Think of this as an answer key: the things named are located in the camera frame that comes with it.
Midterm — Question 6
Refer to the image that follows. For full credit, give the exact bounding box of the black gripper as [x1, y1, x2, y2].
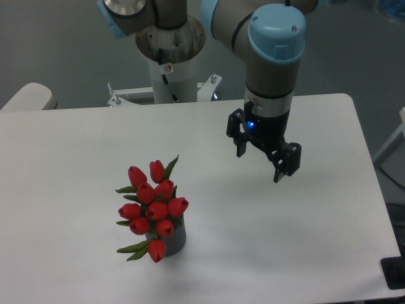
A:
[226, 106, 301, 183]

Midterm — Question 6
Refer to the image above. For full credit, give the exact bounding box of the red tulip bouquet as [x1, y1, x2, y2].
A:
[116, 157, 189, 262]

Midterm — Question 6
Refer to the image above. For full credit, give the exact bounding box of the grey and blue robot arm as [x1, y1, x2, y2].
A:
[97, 1, 318, 181]

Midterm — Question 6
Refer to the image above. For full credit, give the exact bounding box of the grey ribbed vase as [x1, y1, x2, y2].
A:
[146, 215, 187, 263]

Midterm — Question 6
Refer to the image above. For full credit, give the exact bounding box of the white furniture at right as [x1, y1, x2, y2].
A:
[372, 108, 404, 167]

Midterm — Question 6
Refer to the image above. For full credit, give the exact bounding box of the black device at table edge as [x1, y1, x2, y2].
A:
[380, 256, 404, 290]

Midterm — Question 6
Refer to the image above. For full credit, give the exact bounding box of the beige chair armrest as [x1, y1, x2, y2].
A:
[1, 82, 58, 113]

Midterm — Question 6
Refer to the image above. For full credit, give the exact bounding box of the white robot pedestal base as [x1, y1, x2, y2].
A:
[108, 63, 223, 107]

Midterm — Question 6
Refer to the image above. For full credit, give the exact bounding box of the black cable on pedestal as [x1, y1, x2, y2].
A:
[160, 73, 180, 104]

